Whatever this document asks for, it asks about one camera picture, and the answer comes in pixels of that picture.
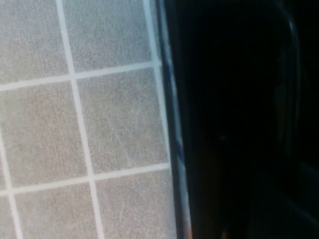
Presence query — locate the grey white checked tablecloth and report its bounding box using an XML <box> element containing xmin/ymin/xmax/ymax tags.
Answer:
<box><xmin>0</xmin><ymin>0</ymin><xmax>178</xmax><ymax>239</ymax></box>

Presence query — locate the black printed glasses case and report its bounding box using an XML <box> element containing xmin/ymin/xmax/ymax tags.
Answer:
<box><xmin>154</xmin><ymin>0</ymin><xmax>319</xmax><ymax>239</ymax></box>

